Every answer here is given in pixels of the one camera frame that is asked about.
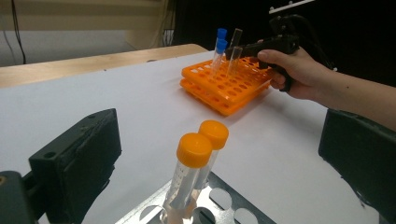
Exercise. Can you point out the wooden table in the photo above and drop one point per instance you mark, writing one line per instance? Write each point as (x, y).
(93, 63)

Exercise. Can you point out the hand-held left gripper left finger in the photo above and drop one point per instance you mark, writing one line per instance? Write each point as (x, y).
(81, 155)

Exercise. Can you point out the orange test tube rack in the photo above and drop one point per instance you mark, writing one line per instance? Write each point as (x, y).
(199, 74)

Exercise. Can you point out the orange cap test tube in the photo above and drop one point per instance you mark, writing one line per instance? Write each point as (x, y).
(193, 152)
(214, 133)

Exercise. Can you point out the beige wooden partition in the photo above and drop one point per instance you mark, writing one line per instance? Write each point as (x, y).
(77, 15)

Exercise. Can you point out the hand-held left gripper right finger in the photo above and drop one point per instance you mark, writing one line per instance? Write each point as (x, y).
(361, 155)

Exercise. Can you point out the black curtain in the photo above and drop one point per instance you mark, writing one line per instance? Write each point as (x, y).
(358, 37)

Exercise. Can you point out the blue cap test tube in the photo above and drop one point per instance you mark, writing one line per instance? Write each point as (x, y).
(222, 32)
(221, 46)

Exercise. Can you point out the metal test tube rack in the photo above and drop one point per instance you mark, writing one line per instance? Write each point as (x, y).
(214, 182)

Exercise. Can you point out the clear test tube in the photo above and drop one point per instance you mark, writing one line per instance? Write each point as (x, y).
(235, 59)
(237, 35)

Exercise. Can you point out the white table cover sheet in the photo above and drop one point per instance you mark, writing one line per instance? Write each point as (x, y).
(124, 93)

